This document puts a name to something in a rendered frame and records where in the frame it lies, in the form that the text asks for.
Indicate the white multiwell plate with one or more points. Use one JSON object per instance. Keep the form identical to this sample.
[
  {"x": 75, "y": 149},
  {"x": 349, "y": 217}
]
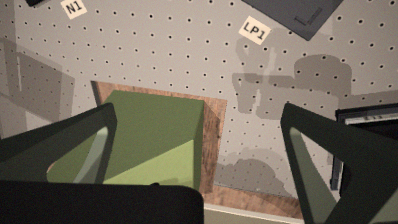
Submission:
[{"x": 365, "y": 119}]

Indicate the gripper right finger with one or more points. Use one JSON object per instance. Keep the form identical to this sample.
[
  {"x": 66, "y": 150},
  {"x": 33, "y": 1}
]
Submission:
[{"x": 372, "y": 195}]

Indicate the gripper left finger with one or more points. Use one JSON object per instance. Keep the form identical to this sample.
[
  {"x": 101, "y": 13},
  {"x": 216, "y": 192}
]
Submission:
[{"x": 28, "y": 155}]

